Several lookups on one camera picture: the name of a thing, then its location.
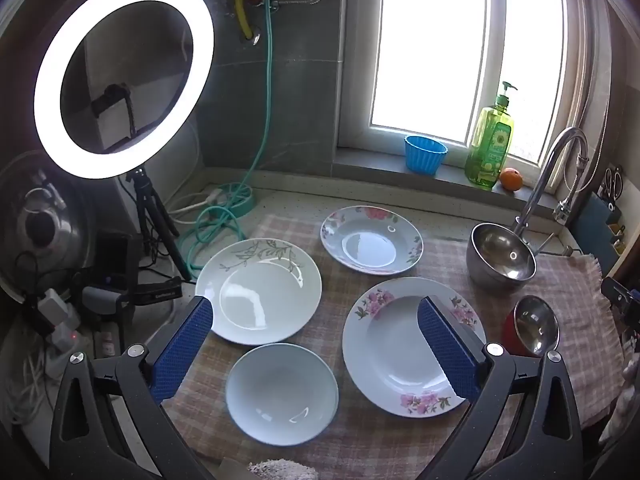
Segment black scissors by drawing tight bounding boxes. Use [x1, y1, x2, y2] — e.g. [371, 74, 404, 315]
[597, 166, 623, 206]

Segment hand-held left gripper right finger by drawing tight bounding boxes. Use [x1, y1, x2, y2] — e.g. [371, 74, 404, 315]
[417, 295, 586, 480]

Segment black tripod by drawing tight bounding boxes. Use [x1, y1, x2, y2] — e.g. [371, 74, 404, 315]
[125, 167, 193, 281]

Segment white charger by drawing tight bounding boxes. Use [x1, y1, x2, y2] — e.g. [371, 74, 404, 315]
[37, 287, 81, 331]

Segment yellow hose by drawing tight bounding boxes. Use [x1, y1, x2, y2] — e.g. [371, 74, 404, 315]
[234, 0, 261, 43]

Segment white cable coil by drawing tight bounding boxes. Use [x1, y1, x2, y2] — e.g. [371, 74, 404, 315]
[0, 345, 56, 426]

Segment red steel bowl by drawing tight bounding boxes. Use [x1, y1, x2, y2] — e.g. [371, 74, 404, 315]
[501, 296, 560, 358]

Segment black box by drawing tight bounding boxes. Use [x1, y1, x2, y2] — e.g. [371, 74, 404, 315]
[92, 230, 143, 291]

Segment plain white bowl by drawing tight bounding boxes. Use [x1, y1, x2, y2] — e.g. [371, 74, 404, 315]
[225, 343, 339, 446]

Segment window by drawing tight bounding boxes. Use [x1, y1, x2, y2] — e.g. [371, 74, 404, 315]
[345, 0, 576, 171]

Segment pink checked cloth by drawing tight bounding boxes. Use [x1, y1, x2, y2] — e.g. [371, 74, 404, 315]
[165, 212, 626, 480]

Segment large pink floral plate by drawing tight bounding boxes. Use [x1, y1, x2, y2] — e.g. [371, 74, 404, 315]
[342, 277, 487, 417]

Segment black grey device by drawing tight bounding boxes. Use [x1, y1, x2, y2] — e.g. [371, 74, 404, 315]
[82, 277, 183, 311]

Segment large steel bowl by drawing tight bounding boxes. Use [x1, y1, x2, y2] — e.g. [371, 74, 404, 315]
[466, 222, 537, 291]

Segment black phone holder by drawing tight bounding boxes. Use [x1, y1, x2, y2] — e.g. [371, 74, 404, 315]
[91, 82, 138, 138]

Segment white plate with leaf print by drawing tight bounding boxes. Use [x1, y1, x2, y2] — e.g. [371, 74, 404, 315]
[195, 239, 322, 345]

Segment green dish soap bottle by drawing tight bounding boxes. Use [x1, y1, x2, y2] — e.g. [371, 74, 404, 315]
[465, 81, 516, 191]

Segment white power strip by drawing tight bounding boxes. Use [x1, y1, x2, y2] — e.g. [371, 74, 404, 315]
[45, 322, 121, 376]

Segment blue ribbed cup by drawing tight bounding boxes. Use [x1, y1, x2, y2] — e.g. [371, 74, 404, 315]
[404, 135, 448, 177]

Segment metal sprayer hose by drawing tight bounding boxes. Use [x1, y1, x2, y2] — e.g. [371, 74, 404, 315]
[552, 157, 588, 223]

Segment white fluffy towel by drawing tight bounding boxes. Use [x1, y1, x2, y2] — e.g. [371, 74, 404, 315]
[247, 457, 321, 480]

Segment teal knife block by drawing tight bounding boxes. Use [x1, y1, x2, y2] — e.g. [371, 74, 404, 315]
[570, 190, 626, 276]

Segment small pink floral plate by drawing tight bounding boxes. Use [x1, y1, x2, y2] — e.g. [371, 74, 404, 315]
[320, 206, 424, 276]

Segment teal hose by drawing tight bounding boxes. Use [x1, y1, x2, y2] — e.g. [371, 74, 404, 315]
[185, 0, 281, 271]

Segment chrome faucet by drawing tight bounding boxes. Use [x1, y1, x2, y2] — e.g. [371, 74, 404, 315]
[515, 127, 591, 241]

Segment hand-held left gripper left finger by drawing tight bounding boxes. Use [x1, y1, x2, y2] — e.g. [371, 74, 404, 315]
[50, 296, 213, 480]

